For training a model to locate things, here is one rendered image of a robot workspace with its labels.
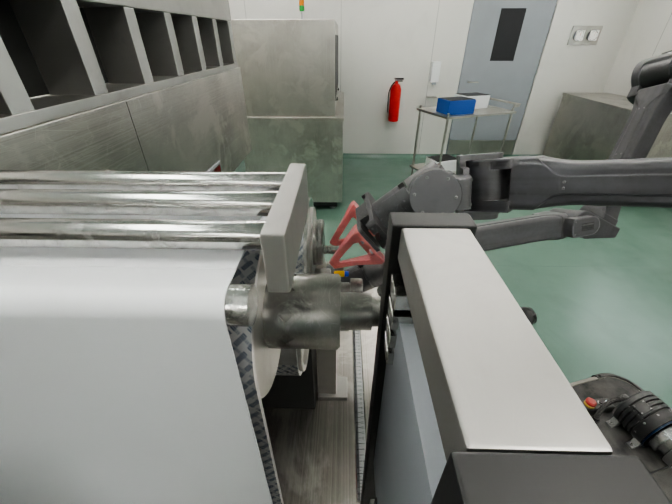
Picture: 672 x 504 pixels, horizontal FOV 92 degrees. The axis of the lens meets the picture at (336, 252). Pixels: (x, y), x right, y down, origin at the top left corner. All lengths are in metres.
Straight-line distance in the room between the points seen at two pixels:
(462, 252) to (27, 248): 0.23
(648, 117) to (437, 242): 0.84
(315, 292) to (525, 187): 0.30
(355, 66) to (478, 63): 1.61
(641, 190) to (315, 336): 0.35
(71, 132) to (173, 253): 0.44
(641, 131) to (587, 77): 4.96
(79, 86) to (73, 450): 0.53
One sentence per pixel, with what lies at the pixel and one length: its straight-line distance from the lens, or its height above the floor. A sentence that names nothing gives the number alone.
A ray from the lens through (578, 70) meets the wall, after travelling 5.84.
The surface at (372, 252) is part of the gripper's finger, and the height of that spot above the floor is 1.28.
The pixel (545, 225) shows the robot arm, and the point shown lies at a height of 1.20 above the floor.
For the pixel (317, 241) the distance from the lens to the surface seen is 0.50.
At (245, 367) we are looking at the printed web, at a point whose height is 1.35.
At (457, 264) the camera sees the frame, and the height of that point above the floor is 1.44.
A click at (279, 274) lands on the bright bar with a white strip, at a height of 1.43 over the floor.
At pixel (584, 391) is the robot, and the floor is 0.24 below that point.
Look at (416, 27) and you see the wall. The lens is 5.04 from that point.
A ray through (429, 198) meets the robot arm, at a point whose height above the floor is 1.38.
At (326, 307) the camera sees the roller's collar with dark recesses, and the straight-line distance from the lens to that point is 0.25.
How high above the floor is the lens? 1.53
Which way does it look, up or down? 33 degrees down
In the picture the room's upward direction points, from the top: straight up
